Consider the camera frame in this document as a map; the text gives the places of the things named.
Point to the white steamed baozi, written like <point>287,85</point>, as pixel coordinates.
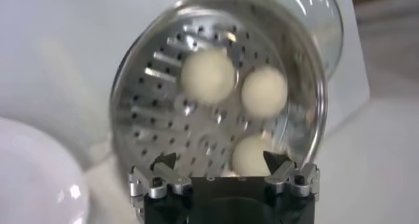
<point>207,76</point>
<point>250,156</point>
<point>264,91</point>

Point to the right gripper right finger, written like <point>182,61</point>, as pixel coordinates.
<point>284,173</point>

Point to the perforated steel steamer basket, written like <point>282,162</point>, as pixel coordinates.
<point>157,91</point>

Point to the round glass pot lid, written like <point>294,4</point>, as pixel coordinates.
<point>324,25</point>

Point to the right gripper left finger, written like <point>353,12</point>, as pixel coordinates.
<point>170,176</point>

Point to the white round plate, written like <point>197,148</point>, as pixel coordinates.
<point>32,179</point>

